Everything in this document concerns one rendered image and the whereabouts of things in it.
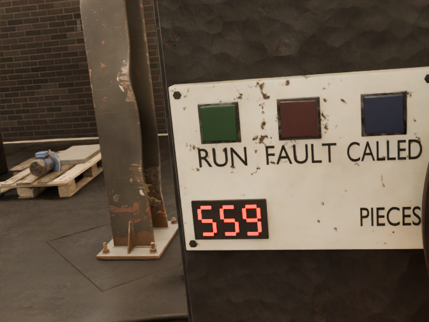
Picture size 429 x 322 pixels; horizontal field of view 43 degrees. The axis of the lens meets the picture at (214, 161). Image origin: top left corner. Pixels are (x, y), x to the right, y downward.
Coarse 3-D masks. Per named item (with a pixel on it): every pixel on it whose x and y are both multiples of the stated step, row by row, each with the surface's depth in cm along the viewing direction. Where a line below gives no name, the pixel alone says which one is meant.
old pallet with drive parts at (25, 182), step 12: (96, 156) 538; (12, 168) 521; (24, 168) 518; (72, 168) 498; (84, 168) 495; (96, 168) 521; (12, 180) 475; (24, 180) 471; (36, 180) 473; (48, 180) 464; (60, 180) 460; (72, 180) 467; (84, 180) 501; (0, 192) 484; (24, 192) 466; (36, 192) 472; (60, 192) 461; (72, 192) 466
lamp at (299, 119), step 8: (280, 104) 54; (288, 104) 54; (296, 104) 53; (304, 104) 53; (312, 104) 53; (280, 112) 54; (288, 112) 54; (296, 112) 54; (304, 112) 53; (312, 112) 53; (280, 120) 54; (288, 120) 54; (296, 120) 54; (304, 120) 54; (312, 120) 54; (288, 128) 54; (296, 128) 54; (304, 128) 54; (312, 128) 54; (288, 136) 54; (296, 136) 54; (304, 136) 54; (312, 136) 54
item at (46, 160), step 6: (36, 156) 477; (42, 156) 476; (48, 156) 482; (54, 156) 480; (36, 162) 468; (42, 162) 471; (48, 162) 477; (54, 162) 488; (30, 168) 470; (36, 168) 469; (42, 168) 468; (48, 168) 476; (54, 168) 491; (60, 168) 499; (36, 174) 475; (42, 174) 472
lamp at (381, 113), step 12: (372, 96) 52; (384, 96) 52; (396, 96) 51; (372, 108) 52; (384, 108) 52; (396, 108) 52; (372, 120) 52; (384, 120) 52; (396, 120) 52; (372, 132) 53; (384, 132) 52; (396, 132) 52
